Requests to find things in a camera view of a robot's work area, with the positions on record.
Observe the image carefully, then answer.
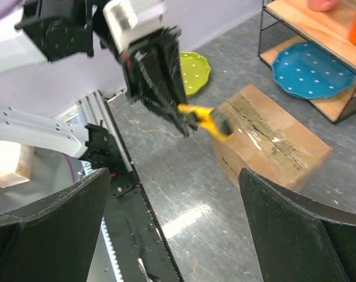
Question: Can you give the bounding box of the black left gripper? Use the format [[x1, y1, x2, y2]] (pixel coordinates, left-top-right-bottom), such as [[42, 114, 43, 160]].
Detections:
[[94, 23, 190, 137]]

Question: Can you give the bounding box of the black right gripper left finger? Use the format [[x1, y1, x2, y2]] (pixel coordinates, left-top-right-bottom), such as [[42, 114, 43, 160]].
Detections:
[[0, 169, 110, 281]]

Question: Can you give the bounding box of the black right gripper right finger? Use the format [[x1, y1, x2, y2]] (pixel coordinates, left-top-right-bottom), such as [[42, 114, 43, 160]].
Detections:
[[239, 168, 356, 281]]

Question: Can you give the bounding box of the yellow utility knife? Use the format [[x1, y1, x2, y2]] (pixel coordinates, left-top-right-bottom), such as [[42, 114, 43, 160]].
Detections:
[[177, 103, 234, 142]]

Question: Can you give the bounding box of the brown cardboard express box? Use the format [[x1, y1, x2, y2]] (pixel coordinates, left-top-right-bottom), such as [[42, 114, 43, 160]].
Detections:
[[211, 85, 333, 192]]

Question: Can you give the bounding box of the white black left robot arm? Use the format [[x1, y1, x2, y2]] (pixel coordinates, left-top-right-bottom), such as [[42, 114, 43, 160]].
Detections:
[[0, 1, 190, 170]]

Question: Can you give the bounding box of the green dotted plate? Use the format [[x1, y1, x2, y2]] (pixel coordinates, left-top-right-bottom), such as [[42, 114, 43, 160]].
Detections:
[[180, 52, 211, 97]]

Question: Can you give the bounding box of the small wooden block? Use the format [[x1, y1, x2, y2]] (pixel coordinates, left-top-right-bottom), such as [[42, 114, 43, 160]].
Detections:
[[0, 141, 35, 188]]

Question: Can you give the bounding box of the blue dotted plate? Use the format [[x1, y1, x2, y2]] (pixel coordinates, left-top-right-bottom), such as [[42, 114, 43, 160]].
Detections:
[[271, 42, 356, 100]]

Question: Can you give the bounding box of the pink ceramic mug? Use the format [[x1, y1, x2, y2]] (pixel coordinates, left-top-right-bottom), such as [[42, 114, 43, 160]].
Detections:
[[306, 0, 339, 12]]

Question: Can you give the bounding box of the black wire wooden shelf rack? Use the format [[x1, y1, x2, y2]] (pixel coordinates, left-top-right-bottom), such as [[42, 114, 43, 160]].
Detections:
[[258, 1, 356, 124]]

